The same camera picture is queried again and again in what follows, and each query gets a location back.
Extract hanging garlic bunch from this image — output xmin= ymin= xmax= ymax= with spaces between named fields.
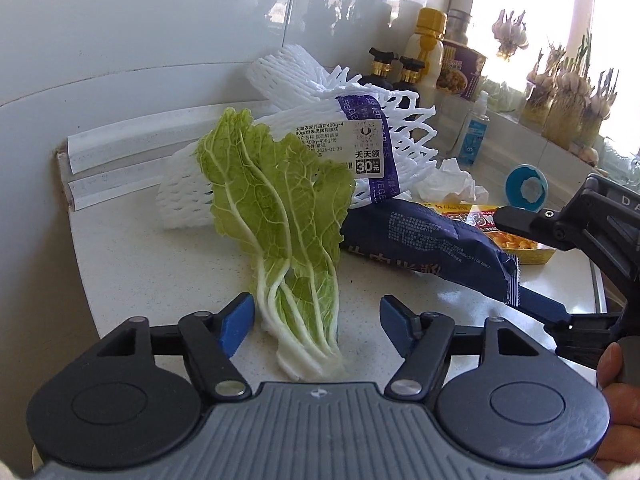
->
xmin=492 ymin=10 xmax=530 ymax=58

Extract clear glass container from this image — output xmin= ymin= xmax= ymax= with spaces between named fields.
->
xmin=600 ymin=137 xmax=640 ymax=186

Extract sprouting garlic jar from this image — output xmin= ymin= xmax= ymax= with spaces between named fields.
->
xmin=520 ymin=50 xmax=557 ymax=128
xmin=580 ymin=67 xmax=617 ymax=152

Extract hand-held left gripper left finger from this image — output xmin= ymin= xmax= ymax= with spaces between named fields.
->
xmin=99 ymin=292 xmax=257 ymax=402

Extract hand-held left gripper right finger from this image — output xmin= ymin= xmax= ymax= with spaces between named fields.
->
xmin=379 ymin=294 xmax=543 ymax=402

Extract person's right hand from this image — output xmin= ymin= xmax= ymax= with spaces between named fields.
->
xmin=596 ymin=342 xmax=640 ymax=476

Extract clear blue sanitizer bottle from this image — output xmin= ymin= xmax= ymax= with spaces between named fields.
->
xmin=452 ymin=91 xmax=493 ymax=167

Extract dark blue snack packet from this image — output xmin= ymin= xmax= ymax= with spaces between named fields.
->
xmin=340 ymin=199 xmax=521 ymax=307

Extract yellow food box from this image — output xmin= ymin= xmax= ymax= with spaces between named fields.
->
xmin=420 ymin=201 xmax=557 ymax=265

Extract dark bottle gold black cap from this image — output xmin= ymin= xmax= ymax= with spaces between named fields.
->
xmin=392 ymin=56 xmax=433 ymax=106
xmin=361 ymin=47 xmax=398 ymax=91

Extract white tissue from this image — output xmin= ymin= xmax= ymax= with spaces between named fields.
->
xmin=410 ymin=157 xmax=490 ymax=203

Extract plain white foam net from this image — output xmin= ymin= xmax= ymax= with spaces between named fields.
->
xmin=245 ymin=44 xmax=366 ymax=111

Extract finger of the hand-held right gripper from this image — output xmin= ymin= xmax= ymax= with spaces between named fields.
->
xmin=494 ymin=206 xmax=567 ymax=251
xmin=515 ymin=284 xmax=626 ymax=368

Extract metal canister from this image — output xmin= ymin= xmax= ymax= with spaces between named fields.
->
xmin=445 ymin=8 xmax=473 ymax=43

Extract white bottle yellow cap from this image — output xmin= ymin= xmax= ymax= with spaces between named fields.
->
xmin=405 ymin=7 xmax=447 ymax=93

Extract blue tape roll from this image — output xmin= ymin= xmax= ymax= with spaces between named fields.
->
xmin=504 ymin=164 xmax=548 ymax=210

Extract napa cabbage leaf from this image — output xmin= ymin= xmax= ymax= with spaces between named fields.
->
xmin=195 ymin=106 xmax=357 ymax=381

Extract white foam net purple label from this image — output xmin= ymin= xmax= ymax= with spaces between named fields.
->
xmin=156 ymin=87 xmax=441 ymax=231

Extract sprouting garlic bunches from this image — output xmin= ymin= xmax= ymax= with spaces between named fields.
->
xmin=542 ymin=35 xmax=601 ymax=148

